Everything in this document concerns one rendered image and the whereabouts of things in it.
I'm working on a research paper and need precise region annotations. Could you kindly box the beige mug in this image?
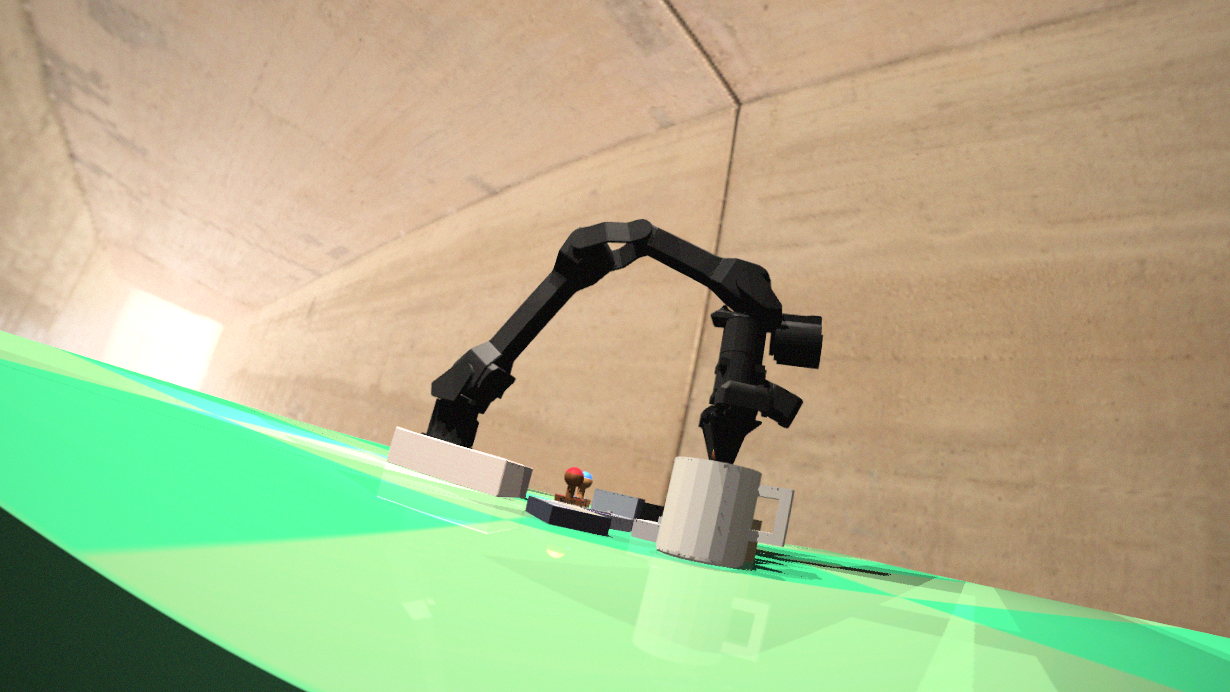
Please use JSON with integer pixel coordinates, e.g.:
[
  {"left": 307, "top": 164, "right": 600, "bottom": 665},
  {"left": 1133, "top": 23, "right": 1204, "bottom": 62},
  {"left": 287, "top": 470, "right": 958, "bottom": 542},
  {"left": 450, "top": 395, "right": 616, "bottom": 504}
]
[{"left": 656, "top": 456, "right": 795, "bottom": 568}]

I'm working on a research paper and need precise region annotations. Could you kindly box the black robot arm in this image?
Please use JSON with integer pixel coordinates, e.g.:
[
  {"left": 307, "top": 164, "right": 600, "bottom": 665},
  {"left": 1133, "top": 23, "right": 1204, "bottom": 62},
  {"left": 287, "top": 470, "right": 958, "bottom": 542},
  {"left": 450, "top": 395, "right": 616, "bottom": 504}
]
[{"left": 421, "top": 219, "right": 823, "bottom": 449}]

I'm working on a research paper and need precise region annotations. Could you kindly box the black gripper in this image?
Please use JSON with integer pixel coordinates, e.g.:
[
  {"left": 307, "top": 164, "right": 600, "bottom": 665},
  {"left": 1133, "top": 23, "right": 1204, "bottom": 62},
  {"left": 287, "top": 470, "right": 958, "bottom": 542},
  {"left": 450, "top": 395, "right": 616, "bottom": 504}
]
[{"left": 697, "top": 352, "right": 774, "bottom": 465}]

